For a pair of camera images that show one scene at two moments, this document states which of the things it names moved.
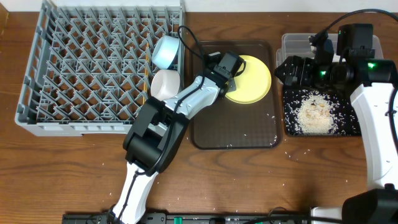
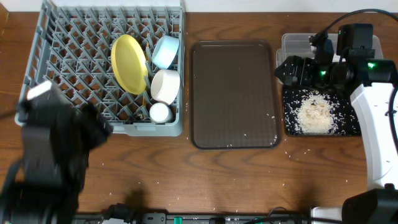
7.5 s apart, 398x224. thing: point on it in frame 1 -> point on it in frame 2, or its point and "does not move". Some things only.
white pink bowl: [165, 84] does not move
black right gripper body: [308, 75] does not move
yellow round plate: [252, 85] -> [129, 61]
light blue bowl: [166, 48] does not move
